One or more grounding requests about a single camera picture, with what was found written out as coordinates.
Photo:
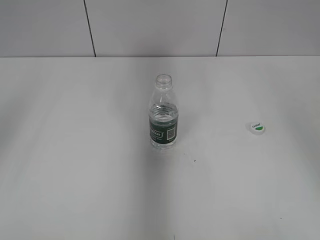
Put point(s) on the clear plastic water bottle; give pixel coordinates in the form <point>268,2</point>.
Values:
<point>163,113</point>

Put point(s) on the white green bottle cap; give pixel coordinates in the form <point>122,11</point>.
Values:
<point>256,128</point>

